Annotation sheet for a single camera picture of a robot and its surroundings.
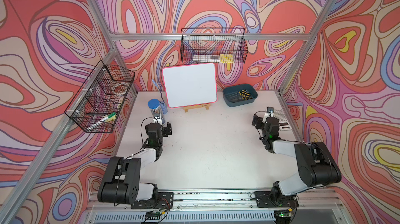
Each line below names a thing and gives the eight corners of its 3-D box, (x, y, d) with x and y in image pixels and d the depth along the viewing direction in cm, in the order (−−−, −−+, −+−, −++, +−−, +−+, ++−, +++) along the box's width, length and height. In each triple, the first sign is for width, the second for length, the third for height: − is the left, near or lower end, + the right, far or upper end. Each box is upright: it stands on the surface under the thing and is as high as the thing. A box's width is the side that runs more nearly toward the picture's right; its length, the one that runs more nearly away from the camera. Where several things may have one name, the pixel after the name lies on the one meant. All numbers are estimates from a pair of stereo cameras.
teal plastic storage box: (224, 107, 113) (225, 102, 109) (222, 89, 125) (222, 84, 121) (258, 107, 113) (260, 102, 109) (252, 89, 125) (254, 84, 121)
